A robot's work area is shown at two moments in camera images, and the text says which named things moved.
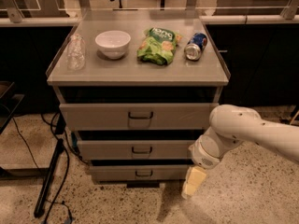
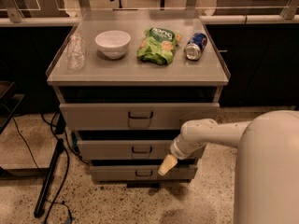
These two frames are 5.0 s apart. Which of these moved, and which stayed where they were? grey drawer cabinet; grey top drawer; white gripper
Moved: white gripper
Stayed: grey top drawer; grey drawer cabinet
